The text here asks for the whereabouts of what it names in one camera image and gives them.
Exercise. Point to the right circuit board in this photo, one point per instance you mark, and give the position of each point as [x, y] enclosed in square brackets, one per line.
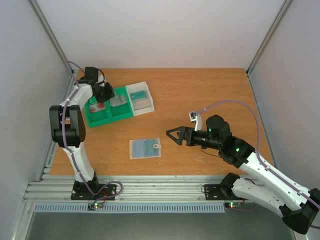
[231, 205]

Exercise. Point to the red-patterned card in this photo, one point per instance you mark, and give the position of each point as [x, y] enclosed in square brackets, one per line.
[97, 107]

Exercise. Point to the slotted cable duct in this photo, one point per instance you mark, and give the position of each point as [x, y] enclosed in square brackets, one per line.
[129, 208]

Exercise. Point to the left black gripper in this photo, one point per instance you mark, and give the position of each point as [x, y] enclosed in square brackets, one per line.
[110, 95]

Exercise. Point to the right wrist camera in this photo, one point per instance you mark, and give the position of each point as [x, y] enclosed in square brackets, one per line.
[196, 119]

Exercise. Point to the right aluminium frame post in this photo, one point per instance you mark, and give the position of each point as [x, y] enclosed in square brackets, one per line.
[269, 34]

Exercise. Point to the white card holder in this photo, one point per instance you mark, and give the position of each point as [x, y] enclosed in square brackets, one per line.
[145, 148]

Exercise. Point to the white translucent tray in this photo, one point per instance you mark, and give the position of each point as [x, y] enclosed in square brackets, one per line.
[144, 106]

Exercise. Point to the teal card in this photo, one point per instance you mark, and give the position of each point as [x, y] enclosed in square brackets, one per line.
[138, 95]

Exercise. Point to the aluminium front rail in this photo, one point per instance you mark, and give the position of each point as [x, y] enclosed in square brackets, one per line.
[137, 188]

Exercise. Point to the aluminium frame post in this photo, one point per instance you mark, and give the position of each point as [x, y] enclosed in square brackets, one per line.
[49, 32]
[269, 34]

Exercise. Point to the green two-compartment tray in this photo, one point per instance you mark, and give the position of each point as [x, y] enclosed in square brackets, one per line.
[108, 113]

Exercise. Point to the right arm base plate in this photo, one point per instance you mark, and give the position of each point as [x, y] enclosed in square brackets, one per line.
[214, 192]

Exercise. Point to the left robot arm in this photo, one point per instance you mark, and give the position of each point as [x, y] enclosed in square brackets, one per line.
[68, 129]

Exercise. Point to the grey card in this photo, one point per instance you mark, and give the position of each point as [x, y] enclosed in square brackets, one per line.
[118, 100]

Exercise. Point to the left aluminium frame post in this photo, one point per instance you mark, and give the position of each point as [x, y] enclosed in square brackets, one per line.
[49, 32]

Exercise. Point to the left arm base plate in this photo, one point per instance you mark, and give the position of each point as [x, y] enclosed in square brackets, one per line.
[80, 191]

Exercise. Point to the left circuit board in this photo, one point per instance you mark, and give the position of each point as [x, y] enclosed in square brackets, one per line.
[95, 206]

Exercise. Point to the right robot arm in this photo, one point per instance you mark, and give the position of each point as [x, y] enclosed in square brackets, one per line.
[297, 205]

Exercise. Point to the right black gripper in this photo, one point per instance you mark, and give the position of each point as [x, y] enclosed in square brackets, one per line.
[187, 137]

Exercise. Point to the circuit board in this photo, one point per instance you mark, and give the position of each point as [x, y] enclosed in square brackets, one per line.
[231, 205]
[95, 206]

